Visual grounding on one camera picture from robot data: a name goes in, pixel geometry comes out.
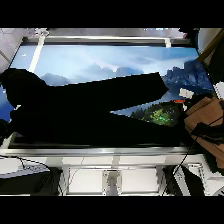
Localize black cable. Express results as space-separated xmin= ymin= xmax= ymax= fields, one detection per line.
xmin=165 ymin=114 xmax=224 ymax=196
xmin=0 ymin=155 xmax=51 ymax=172

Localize brown garment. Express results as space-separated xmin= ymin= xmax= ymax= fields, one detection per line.
xmin=184 ymin=96 xmax=224 ymax=170

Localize black pants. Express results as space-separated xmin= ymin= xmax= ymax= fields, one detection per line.
xmin=0 ymin=68 xmax=193 ymax=148

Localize silver frame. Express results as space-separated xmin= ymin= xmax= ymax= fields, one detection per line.
xmin=0 ymin=34 xmax=224 ymax=197

